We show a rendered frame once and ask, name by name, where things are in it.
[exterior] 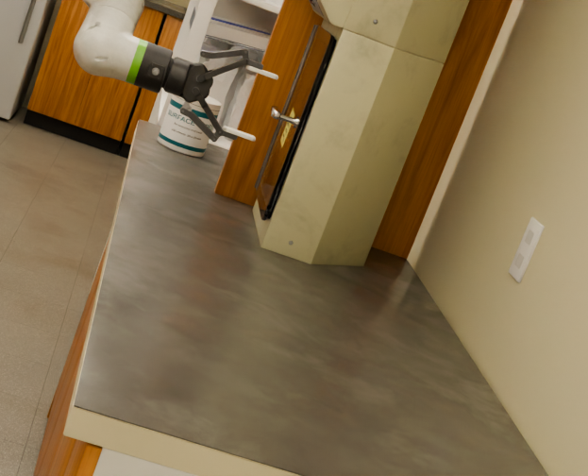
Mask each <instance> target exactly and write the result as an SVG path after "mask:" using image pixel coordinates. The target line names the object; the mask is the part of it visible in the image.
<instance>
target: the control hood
mask: <svg viewBox="0 0 588 476"><path fill-rule="evenodd" d="M353 1H354V0H317V3H318V5H319V7H320V10H321V11H322V13H323V15H324V16H323V15H321V14H320V13H318V12H317V11H316V10H314V9H313V11H314V12H315V13H317V14H318V15H319V16H321V17H322V18H324V19H325V20H326V21H328V22H329V23H331V24H332V25H333V26H337V27H339V28H342V27H344V24H345V21H346V19H347V16H348V13H349V11H350V9H351V7H352V4H353Z"/></svg>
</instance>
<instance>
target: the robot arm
mask: <svg viewBox="0 0 588 476"><path fill-rule="evenodd" d="M83 1H84V2H85V3H86V4H87V5H88V7H89V11H88V14H87V15H86V18H85V20H84V22H83V24H82V26H81V28H80V29H79V31H78V32H77V34H76V37H75V40H74V55H75V58H76V62H77V63H78V65H79V66H80V67H81V68H82V69H83V70H84V71H86V72H87V73H89V74H91V75H94V76H100V77H111V78H115V79H119V80H122V81H124V82H127V83H130V84H133V85H136V86H138V87H141V88H144V89H146V90H149V91H151V92H154V93H157V94H158V93H159V92H160V89H161V87H162V88H163V90H164V91H165V92H167V93H169V94H174V95H177V96H179V97H182V98H183V99H184V100H185V102H184V104H183V106H182V107H181V108H180V113H181V114H183V115H185V116H187V117H189V118H190V119H191V120H192V121H193V122H194V123H195V124H196V125H197V126H198V127H199V128H200V129H201V130H202V131H203V132H204V133H205V134H206V135H207V136H208V137H209V138H210V139H211V140H212V141H213V142H216V141H217V140H218V138H219V137H220V136H225V137H227V138H229V139H232V140H237V138H238V136H240V137H242V138H245V139H247V140H250V141H253V142H255V141H256V138H255V136H253V135H250V134H248V133H245V132H242V131H239V130H237V129H235V128H232V127H227V126H223V128H221V126H220V124H219V123H218V121H217V119H216V118H215V116H214V114H213V112H212V111H211V109H210V107H209V105H208V103H207V101H206V99H205V98H207V97H208V96H209V94H210V87H211V86H212V84H213V77H216V76H218V75H221V74H222V73H225V72H228V71H230V70H233V69H236V68H239V67H241V66H244V65H245V68H246V69H248V70H250V71H253V72H256V73H259V74H261V75H264V76H267V77H270V78H273V79H276V80H278V76H277V75H275V74H273V73H270V72H267V71H264V70H262V68H263V65H262V64H261V63H259V62H256V61H254V60H252V59H250V58H249V57H248V50H247V49H246V48H241V49H232V50H224V51H215V52H210V51H206V50H201V51H200V59H199V62H198V63H194V62H190V61H188V60H185V59H181V58H179V57H175V58H174V59H172V56H173V51H172V50H170V49H167V48H164V47H162V46H159V45H156V44H153V43H151V42H147V41H144V40H142V39H139V38H136V37H134V36H133V32H134V30H135V27H136V25H137V23H138V21H139V19H140V17H141V15H142V13H143V9H144V0H83ZM237 56H243V58H242V59H238V60H235V61H232V62H231V63H228V64H225V65H223V66H220V67H217V68H214V69H211V70H208V69H207V68H206V66H205V65H204V62H205V61H209V60H210V59H220V58H228V57H237ZM195 101H198V102H199V103H200V105H201V107H202V108H203V110H204V112H205V113H206V114H207V116H208V117H209V119H210V122H211V123H212V125H213V127H214V128H215V130H216V131H215V132H214V133H213V132H212V131H211V130H210V129H209V128H208V127H207V126H206V125H205V124H204V123H203V122H202V121H201V119H200V118H199V117H198V116H197V115H196V114H195V113H194V112H193V111H192V107H191V106H190V103H192V102H195Z"/></svg>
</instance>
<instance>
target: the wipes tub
mask: <svg viewBox="0 0 588 476"><path fill-rule="evenodd" d="M205 99H206V101H207V103H208V105H209V107H210V109H211V111H212V112H213V114H214V116H215V118H216V119H217V117H218V114H219V111H220V109H221V107H222V104H221V103H220V102H219V101H217V100H215V99H213V98H211V97H209V96H208V97H207V98H205ZM184 102H185V100H184V99H183V98H182V97H179V96H177V95H174V94H173V95H172V98H171V101H170V104H169V106H168V109H167V112H166V114H165V117H164V120H163V123H162V126H161V129H160V134H159V137H158V142H159V143H160V144H161V145H164V146H165V147H167V148H169V149H172V150H174V151H176V152H178V153H181V154H184V155H188V156H192V157H197V158H200V157H203V155H204V153H205V151H206V148H207V145H208V142H209V140H210V138H209V137H208V136H207V135H206V134H205V133H204V132H203V131H202V130H201V129H200V128H199V127H198V126H197V125H196V124H195V123H194V122H193V121H192V120H191V119H190V118H189V117H187V116H185V115H183V114H181V113H180V108H181V107H182V106H183V104H184ZM190 106H191V107H192V111H193V112H194V113H195V114H196V115H197V116H198V117H199V118H200V119H201V121H202V122H203V123H204V124H205V125H206V126H207V127H208V128H209V129H210V130H211V131H213V125H212V123H211V122H210V119H209V117H208V116H207V114H206V113H205V112H204V110H203V108H202V107H201V105H200V103H199V102H198V101H195V102H192V103H190Z"/></svg>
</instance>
